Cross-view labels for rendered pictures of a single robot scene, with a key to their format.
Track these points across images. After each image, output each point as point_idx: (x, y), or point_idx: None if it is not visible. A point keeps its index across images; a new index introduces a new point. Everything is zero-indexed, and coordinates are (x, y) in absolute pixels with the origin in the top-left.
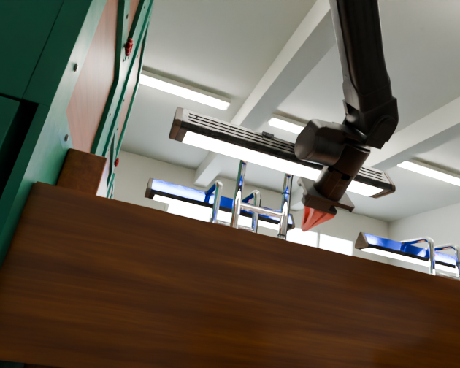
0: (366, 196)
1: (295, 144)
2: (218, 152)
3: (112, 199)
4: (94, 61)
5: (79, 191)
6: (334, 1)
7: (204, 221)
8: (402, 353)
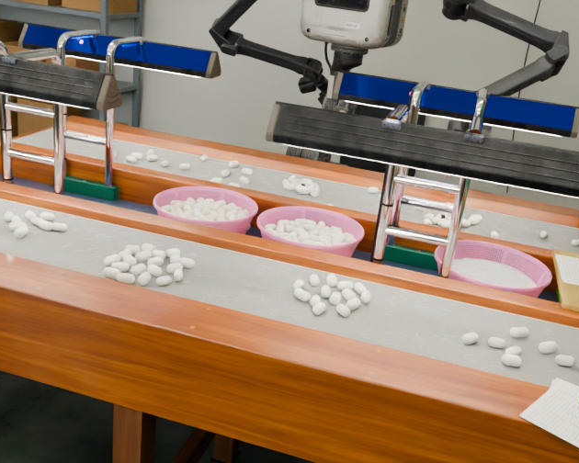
0: (345, 100)
1: (490, 136)
2: (521, 129)
3: (565, 207)
4: None
5: None
6: (516, 91)
7: (526, 199)
8: None
